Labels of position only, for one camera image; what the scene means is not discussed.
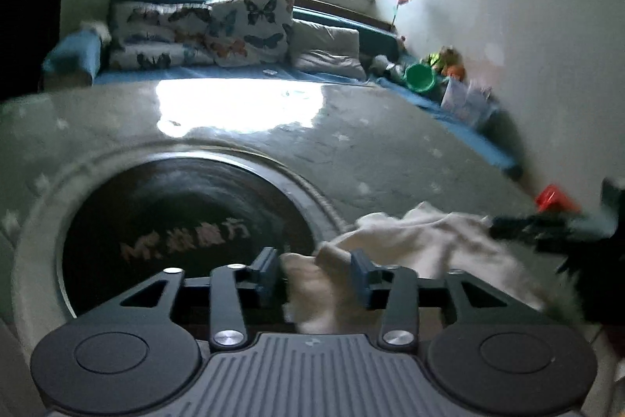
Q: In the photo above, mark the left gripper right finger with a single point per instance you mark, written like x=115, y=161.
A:
x=394, y=291

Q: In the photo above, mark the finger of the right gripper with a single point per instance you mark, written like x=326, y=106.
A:
x=527, y=230

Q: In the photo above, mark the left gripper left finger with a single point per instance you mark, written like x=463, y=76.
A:
x=235, y=289

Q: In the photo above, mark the cream white garment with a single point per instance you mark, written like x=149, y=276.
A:
x=322, y=300

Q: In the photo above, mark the red plastic box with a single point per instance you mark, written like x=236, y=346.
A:
x=554, y=200

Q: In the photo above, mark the clear plastic storage box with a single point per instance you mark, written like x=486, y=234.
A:
x=468, y=104

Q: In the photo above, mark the plush toy pile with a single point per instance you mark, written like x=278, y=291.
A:
x=447, y=62

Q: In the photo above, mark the green plastic bucket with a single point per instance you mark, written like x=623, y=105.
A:
x=419, y=78

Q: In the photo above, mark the grey stuffed toy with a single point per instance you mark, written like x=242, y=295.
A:
x=382, y=66

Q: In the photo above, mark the plain grey pillow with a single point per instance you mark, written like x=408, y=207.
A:
x=318, y=48

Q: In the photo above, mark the square butterfly print pillow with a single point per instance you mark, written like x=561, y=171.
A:
x=243, y=33

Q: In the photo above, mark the long butterfly print pillow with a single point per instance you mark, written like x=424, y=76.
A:
x=156, y=36

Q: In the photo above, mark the blue bed sheet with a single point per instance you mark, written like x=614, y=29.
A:
x=82, y=58

